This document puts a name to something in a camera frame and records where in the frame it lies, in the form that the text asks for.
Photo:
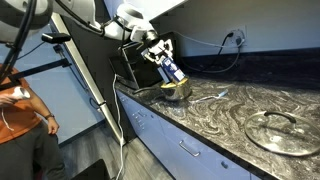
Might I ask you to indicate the black camera on stand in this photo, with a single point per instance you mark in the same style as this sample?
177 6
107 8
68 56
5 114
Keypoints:
55 37

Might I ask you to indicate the person right hand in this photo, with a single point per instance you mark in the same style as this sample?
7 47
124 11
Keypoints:
5 100

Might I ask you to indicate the person left forearm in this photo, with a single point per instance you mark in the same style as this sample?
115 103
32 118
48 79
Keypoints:
38 106

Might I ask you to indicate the black tall panel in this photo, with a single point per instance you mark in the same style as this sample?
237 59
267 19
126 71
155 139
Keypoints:
100 66

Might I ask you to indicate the black floor object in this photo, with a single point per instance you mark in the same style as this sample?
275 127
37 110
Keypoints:
91 171

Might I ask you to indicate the person left hand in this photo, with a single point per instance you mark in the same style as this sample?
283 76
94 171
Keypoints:
53 126

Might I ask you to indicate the glass pot lid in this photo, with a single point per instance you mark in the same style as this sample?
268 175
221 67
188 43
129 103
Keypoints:
283 140

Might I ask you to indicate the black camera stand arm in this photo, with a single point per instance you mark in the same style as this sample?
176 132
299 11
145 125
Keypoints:
40 68

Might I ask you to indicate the person in orange shirt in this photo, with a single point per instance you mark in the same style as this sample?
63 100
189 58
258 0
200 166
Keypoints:
20 133

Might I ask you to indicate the silver slanted post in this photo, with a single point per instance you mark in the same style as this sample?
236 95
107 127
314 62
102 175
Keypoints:
90 88

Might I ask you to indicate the white wall outlet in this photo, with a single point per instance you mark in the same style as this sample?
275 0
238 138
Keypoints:
243 31

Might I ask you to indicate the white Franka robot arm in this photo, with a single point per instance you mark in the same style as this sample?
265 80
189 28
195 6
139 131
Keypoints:
133 20

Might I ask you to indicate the stainless steel microwave oven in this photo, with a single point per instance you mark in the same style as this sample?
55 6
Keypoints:
140 73

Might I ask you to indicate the round cabinet lock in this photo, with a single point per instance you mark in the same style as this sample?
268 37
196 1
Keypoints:
224 164

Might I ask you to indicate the white handheld controller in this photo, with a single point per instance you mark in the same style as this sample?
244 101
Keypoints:
22 93

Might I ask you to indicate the yellow orzo pasta pile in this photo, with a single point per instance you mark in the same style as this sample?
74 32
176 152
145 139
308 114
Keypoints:
168 85

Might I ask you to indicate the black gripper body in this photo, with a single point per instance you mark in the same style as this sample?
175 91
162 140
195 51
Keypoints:
160 49

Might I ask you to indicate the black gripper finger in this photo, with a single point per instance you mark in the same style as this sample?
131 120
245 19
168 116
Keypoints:
155 60
170 56

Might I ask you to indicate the blue base cabinet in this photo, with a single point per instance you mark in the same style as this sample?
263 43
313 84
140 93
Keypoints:
166 146

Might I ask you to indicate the black wrist watch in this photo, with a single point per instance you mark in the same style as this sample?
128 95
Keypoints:
49 116

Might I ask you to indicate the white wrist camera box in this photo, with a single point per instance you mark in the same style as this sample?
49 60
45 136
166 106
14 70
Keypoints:
169 45

